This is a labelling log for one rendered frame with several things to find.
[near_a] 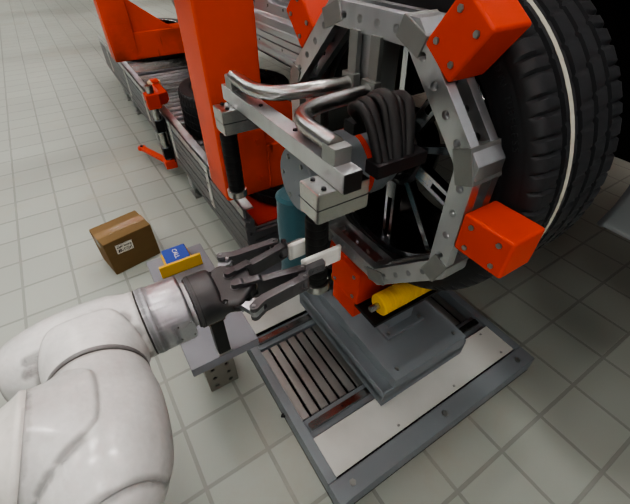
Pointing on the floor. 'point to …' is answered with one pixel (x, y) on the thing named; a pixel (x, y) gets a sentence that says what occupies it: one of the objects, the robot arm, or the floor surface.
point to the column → (221, 375)
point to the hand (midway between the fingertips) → (315, 252)
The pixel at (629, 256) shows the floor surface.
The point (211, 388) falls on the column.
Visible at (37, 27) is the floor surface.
